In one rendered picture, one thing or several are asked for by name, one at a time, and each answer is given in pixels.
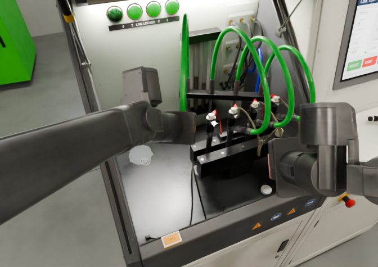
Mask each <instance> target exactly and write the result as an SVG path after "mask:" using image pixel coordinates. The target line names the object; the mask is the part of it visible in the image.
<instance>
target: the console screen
mask: <svg viewBox="0 0 378 267"><path fill-rule="evenodd" d="M374 79H378V0H349V4H348V10H347V13H346V19H345V25H344V31H343V36H342V40H341V45H340V51H339V56H338V60H337V66H336V71H335V77H334V83H333V86H332V90H338V89H341V88H345V87H349V86H352V85H356V84H359V83H364V82H367V81H370V80H374Z"/></svg>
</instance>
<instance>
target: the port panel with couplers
mask: <svg viewBox="0 0 378 267"><path fill-rule="evenodd" d="M257 8H258V1H255V2H247V3H239V4H231V5H226V12H225V19H224V29H225V28H226V27H228V26H234V24H236V25H237V26H238V28H239V29H241V30H242V31H243V32H244V33H245V34H246V35H247V36H248V37H249V39H250V33H249V30H248V27H247V25H245V23H246V22H247V23H249V25H250V28H251V31H252V34H253V31H254V25H255V24H256V21H257V19H256V15H257ZM245 46H246V43H245V42H244V41H243V39H242V41H241V49H242V48H243V49H244V47H245ZM238 47H239V35H238V34H237V33H235V32H233V31H229V32H228V33H226V35H225V36H224V37H223V43H222V55H221V62H220V74H219V82H223V81H226V80H228V78H229V75H228V74H230V73H231V70H232V67H233V64H234V61H235V58H236V54H237V50H238ZM241 49H240V53H239V56H238V59H237V62H236V66H235V69H234V71H233V74H232V79H234V78H235V76H236V74H237V68H238V65H239V60H240V57H241V54H242V50H241ZM249 54H250V51H249V53H248V56H247V64H248V61H249ZM244 70H245V62H244V64H243V66H242V69H241V75H242V73H243V72H244ZM241 75H240V76H241Z"/></svg>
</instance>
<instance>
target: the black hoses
mask: <svg viewBox="0 0 378 267"><path fill-rule="evenodd" d="M256 23H257V24H258V26H259V29H260V33H261V36H263V29H262V26H261V24H260V22H259V21H258V20H257V21H256ZM245 25H247V28H248V30H249V33H250V39H251V38H253V34H252V31H251V28H250V25H249V23H247V22H246V23H245ZM238 37H239V45H238V50H237V54H236V58H235V61H234V64H233V67H232V70H231V73H230V74H228V75H229V78H228V80H227V81H226V82H225V83H224V84H225V85H226V86H225V87H224V86H223V83H222V82H221V83H220V84H219V85H220V86H222V89H223V90H226V88H227V89H231V91H233V88H234V85H233V84H234V82H235V79H236V76H235V78H234V80H233V79H232V74H233V71H234V69H235V66H236V62H237V59H238V57H239V53H240V49H241V41H242V39H241V37H240V36H238ZM261 45H262V41H260V42H259V45H258V47H257V49H256V51H257V50H258V48H260V46H261ZM249 51H250V50H249V49H248V51H247V53H246V56H245V59H244V62H245V70H244V72H243V73H242V75H241V76H240V82H241V83H240V87H239V90H240V89H241V88H242V87H244V86H245V85H246V83H245V82H244V80H245V78H246V75H247V72H248V68H249V66H250V64H251V63H252V61H253V57H252V58H251V60H250V61H249V63H248V61H247V56H248V53H249ZM244 62H243V64H244ZM242 77H243V78H242ZM228 83H230V84H231V85H230V86H229V85H228ZM242 83H243V85H242Z"/></svg>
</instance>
